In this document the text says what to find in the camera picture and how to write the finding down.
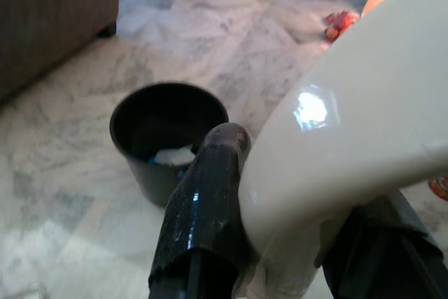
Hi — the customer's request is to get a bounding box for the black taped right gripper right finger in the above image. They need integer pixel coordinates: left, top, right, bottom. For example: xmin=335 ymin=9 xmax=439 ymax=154
xmin=321 ymin=192 xmax=446 ymax=299

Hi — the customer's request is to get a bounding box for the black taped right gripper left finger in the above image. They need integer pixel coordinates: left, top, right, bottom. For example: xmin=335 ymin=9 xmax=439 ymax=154
xmin=147 ymin=122 xmax=258 ymax=299

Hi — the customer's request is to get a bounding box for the white crumpled paper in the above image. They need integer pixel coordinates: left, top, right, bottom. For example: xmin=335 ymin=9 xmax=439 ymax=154
xmin=155 ymin=144 xmax=197 ymax=167

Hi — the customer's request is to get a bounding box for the black round waste bin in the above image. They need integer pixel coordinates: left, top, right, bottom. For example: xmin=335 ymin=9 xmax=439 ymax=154
xmin=109 ymin=82 xmax=230 ymax=208

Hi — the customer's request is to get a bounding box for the orange round litter piece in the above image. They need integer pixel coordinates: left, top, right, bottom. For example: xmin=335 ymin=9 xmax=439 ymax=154
xmin=428 ymin=175 xmax=448 ymax=203

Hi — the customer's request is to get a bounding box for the red orange litter pile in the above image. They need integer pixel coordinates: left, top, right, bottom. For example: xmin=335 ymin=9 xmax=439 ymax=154
xmin=322 ymin=11 xmax=361 ymax=41

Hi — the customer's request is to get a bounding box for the brown fabric sofa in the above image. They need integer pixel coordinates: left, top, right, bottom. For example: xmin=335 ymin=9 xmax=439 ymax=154
xmin=0 ymin=0 xmax=120 ymax=104

